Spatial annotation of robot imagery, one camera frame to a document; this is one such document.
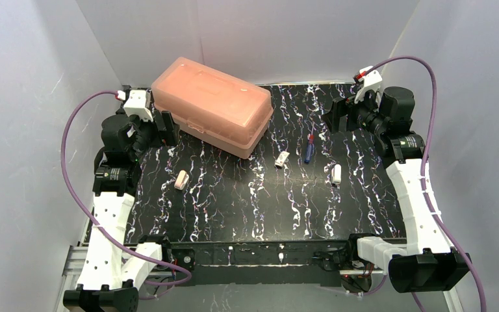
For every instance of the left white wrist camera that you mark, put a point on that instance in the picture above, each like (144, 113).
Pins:
(136, 102)

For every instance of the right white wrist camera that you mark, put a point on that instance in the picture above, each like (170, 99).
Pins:
(369, 81)

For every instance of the blue red pen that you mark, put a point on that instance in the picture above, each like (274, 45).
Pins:
(309, 149)

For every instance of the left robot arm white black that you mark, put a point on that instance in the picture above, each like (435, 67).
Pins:
(113, 274)

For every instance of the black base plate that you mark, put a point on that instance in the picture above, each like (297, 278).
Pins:
(271, 262)

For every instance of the pink translucent plastic box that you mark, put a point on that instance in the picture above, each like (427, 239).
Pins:
(217, 108)

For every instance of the white mini stapler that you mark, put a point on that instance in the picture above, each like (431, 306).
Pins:
(336, 173)

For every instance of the pink mini stapler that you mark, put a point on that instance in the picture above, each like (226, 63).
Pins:
(181, 180)

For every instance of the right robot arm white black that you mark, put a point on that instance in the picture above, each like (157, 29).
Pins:
(428, 262)

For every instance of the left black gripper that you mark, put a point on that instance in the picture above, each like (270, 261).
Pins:
(165, 127)

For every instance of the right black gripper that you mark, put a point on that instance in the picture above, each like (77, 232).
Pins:
(342, 114)

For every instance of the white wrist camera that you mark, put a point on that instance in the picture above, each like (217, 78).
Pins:
(136, 102)
(369, 81)

